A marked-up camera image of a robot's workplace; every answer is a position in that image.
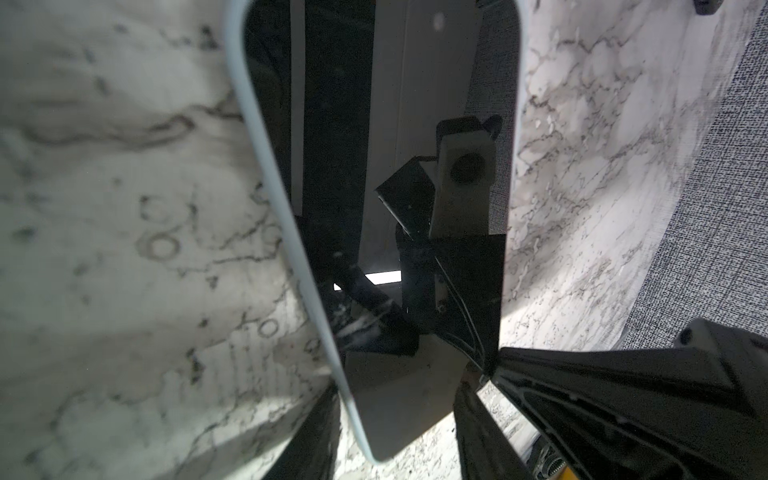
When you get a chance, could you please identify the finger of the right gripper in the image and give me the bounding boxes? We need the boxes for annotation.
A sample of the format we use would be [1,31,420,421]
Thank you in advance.
[492,319,767,479]

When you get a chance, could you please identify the black phone front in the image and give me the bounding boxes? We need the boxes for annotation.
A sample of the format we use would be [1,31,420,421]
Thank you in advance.
[242,0,522,460]

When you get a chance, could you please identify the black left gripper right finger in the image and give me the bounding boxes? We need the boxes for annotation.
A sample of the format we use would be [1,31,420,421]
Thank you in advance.
[453,365,534,480]

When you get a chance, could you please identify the light blue phone case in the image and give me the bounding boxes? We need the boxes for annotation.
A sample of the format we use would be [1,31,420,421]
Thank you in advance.
[223,0,529,466]

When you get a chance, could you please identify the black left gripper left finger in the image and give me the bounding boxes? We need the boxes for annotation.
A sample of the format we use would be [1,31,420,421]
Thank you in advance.
[263,384,341,480]

